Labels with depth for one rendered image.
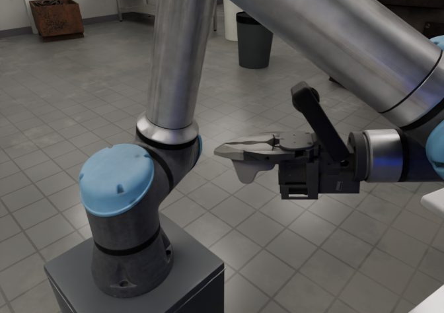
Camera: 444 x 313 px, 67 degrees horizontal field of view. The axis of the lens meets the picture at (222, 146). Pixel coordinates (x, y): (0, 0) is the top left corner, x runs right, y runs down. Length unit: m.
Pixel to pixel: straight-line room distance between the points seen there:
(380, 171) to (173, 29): 0.35
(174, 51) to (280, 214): 1.56
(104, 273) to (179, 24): 0.43
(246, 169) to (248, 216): 1.45
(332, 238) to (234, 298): 0.63
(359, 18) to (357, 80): 0.05
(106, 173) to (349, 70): 0.38
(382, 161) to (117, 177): 0.37
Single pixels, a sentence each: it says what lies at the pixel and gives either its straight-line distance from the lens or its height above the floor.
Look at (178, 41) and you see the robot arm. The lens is 0.52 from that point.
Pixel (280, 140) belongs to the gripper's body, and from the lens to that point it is 0.49.
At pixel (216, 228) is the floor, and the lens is 1.87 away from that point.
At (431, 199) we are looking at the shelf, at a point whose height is 0.80.
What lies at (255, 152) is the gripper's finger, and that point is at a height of 1.07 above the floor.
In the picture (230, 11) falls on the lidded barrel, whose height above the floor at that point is 0.44.
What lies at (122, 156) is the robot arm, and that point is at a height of 1.02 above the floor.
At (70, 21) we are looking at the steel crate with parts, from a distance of 6.14.
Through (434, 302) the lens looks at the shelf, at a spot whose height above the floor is 0.88.
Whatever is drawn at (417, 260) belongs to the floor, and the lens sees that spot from 1.97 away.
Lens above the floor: 1.31
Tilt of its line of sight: 31 degrees down
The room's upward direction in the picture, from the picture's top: straight up
